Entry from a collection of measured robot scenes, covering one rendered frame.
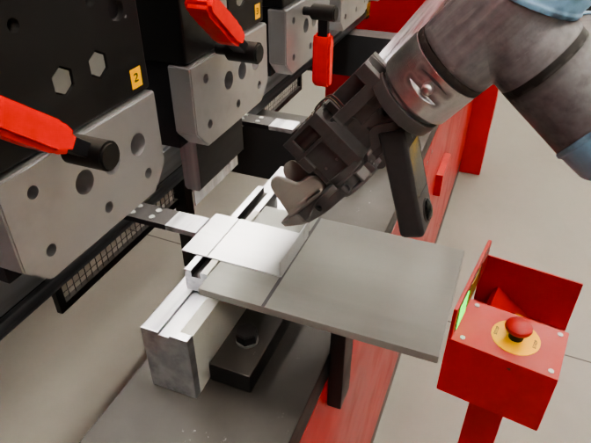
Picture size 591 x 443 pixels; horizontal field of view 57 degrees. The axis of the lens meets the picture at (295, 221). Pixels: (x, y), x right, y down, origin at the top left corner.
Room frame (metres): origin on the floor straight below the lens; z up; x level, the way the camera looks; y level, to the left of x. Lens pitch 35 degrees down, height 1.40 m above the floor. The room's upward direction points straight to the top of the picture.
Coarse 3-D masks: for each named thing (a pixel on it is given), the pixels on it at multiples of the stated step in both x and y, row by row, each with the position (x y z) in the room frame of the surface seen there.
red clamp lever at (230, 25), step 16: (192, 0) 0.41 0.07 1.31; (208, 0) 0.40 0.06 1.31; (192, 16) 0.41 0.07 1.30; (208, 16) 0.40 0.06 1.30; (224, 16) 0.42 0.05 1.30; (208, 32) 0.43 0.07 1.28; (224, 32) 0.42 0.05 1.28; (240, 32) 0.44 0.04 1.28; (224, 48) 0.47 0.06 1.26; (240, 48) 0.45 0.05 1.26; (256, 48) 0.46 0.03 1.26
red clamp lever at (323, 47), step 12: (312, 12) 0.66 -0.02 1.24; (324, 12) 0.65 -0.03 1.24; (336, 12) 0.65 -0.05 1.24; (324, 24) 0.66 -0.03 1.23; (324, 36) 0.66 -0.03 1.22; (324, 48) 0.65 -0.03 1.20; (312, 60) 0.66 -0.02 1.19; (324, 60) 0.65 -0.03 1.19; (312, 72) 0.66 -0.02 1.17; (324, 72) 0.65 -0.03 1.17; (324, 84) 0.65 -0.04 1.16
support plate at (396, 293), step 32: (320, 224) 0.57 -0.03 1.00; (320, 256) 0.51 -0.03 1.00; (352, 256) 0.51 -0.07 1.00; (384, 256) 0.51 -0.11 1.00; (416, 256) 0.51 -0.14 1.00; (448, 256) 0.51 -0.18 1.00; (224, 288) 0.45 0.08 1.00; (256, 288) 0.45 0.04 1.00; (288, 288) 0.45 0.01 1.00; (320, 288) 0.45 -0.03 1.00; (352, 288) 0.45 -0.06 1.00; (384, 288) 0.45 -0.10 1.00; (416, 288) 0.45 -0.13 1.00; (448, 288) 0.45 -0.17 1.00; (288, 320) 0.41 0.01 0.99; (320, 320) 0.40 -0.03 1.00; (352, 320) 0.40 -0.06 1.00; (384, 320) 0.40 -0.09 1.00; (416, 320) 0.40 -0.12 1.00; (416, 352) 0.36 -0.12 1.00
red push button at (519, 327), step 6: (510, 318) 0.60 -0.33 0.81; (516, 318) 0.60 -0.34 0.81; (522, 318) 0.60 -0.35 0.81; (510, 324) 0.59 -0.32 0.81; (516, 324) 0.59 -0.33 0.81; (522, 324) 0.59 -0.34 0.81; (528, 324) 0.59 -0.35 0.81; (510, 330) 0.58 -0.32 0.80; (516, 330) 0.57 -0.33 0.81; (522, 330) 0.57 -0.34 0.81; (528, 330) 0.57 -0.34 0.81; (510, 336) 0.58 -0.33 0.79; (516, 336) 0.57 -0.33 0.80; (522, 336) 0.57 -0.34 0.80; (528, 336) 0.57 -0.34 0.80; (516, 342) 0.58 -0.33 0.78
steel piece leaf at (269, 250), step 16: (240, 224) 0.57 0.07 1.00; (256, 224) 0.57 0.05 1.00; (224, 240) 0.54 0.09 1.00; (240, 240) 0.54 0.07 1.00; (256, 240) 0.54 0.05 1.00; (272, 240) 0.54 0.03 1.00; (288, 240) 0.54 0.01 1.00; (304, 240) 0.54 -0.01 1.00; (208, 256) 0.51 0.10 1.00; (224, 256) 0.51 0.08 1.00; (240, 256) 0.51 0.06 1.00; (256, 256) 0.51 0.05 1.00; (272, 256) 0.51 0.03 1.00; (288, 256) 0.49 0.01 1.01; (272, 272) 0.48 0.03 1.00
